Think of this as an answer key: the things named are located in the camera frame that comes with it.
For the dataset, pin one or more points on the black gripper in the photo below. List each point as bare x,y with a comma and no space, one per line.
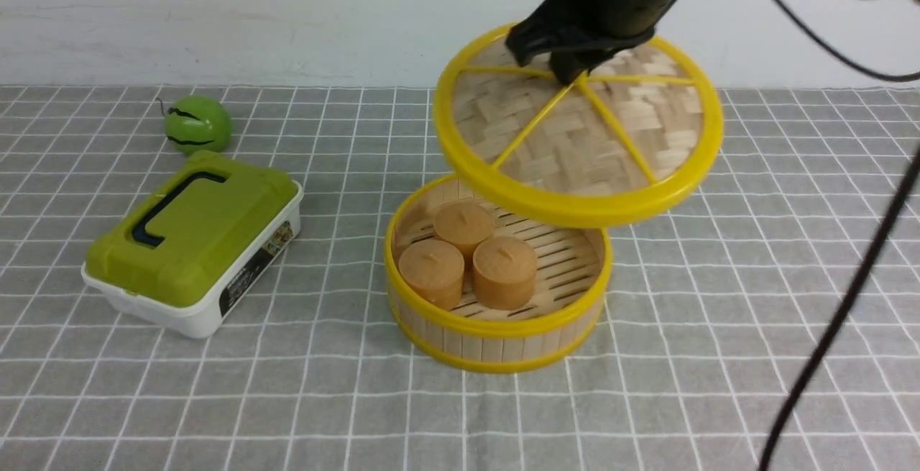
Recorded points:
580,35

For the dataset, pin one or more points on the woven bamboo steamer lid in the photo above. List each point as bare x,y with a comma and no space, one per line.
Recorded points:
624,142

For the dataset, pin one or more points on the bamboo steamer basket yellow rim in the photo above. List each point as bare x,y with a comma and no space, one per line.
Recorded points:
574,268

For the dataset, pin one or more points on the back brown steamed bun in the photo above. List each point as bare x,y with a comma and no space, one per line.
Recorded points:
464,224

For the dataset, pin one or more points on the brown steamed bun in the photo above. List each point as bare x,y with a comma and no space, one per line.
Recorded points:
434,269
464,224
504,270

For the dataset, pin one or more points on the right brown steamed bun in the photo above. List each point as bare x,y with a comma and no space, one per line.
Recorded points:
504,270

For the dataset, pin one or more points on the left brown steamed bun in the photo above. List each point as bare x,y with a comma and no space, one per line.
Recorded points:
434,269

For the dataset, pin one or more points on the grey checkered tablecloth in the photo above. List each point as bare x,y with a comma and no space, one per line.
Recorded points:
711,310

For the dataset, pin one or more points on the green lidded white storage box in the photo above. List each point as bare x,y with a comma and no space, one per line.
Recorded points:
185,256

